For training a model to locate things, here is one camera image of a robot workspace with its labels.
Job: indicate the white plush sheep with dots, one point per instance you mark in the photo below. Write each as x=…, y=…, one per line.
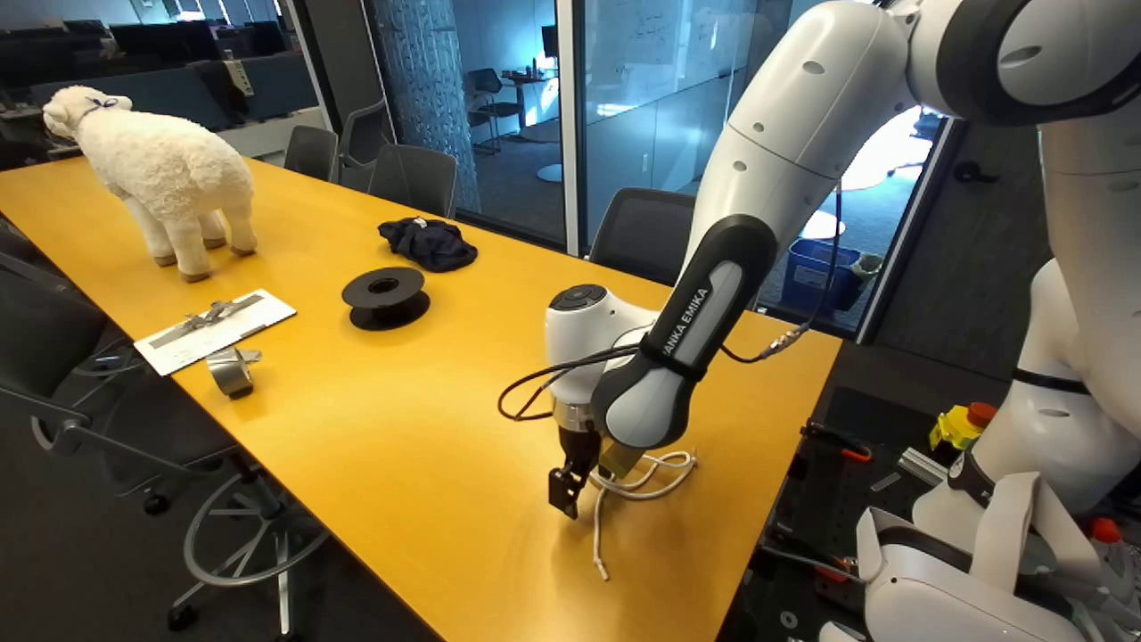
x=182, y=183

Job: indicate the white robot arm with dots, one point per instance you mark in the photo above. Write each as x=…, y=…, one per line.
x=1069, y=68

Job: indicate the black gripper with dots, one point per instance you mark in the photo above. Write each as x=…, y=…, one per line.
x=581, y=443

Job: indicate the dark chair behind table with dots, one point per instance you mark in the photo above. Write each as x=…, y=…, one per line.
x=646, y=232

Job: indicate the dark blue cap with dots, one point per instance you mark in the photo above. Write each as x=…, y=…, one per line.
x=430, y=244

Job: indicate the white paper sheet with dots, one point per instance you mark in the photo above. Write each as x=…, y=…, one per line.
x=213, y=331

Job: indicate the yellow and red toy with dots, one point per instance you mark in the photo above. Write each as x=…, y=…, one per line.
x=962, y=426

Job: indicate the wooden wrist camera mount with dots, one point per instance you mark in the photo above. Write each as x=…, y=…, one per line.
x=617, y=463

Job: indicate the black office chair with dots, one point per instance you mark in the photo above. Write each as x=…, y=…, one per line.
x=85, y=388

